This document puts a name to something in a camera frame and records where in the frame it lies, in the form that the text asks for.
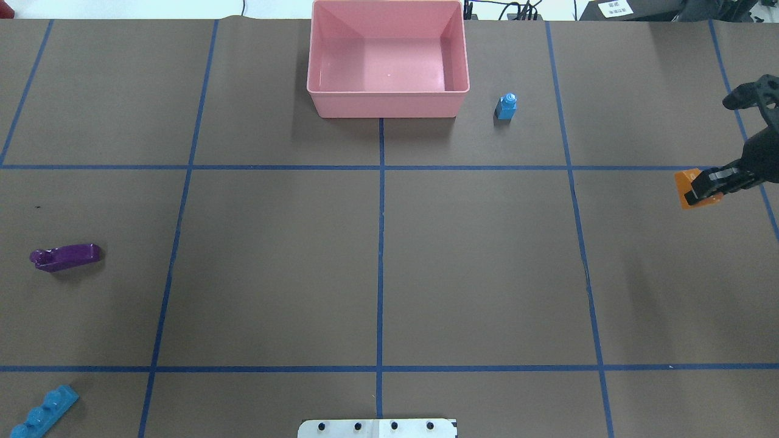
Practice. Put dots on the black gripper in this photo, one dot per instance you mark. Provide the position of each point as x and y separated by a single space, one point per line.
762 150

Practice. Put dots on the orange sloped block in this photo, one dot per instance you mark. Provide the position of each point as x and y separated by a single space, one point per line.
683 181

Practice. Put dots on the small blue block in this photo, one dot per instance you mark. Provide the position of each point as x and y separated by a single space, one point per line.
506 107

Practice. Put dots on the purple long block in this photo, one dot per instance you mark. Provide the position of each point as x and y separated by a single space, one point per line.
65 257

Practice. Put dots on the long blue studded block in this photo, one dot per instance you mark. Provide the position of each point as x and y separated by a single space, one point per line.
42 418

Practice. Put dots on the black labelled box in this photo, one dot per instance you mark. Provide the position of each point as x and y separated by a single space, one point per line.
646 11

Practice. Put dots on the pink plastic box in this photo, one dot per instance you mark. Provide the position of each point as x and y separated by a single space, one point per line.
387 59

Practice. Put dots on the brown table mat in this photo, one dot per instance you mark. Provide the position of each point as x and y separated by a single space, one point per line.
262 266

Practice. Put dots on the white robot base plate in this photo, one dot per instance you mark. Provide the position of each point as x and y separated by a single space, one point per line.
414 427

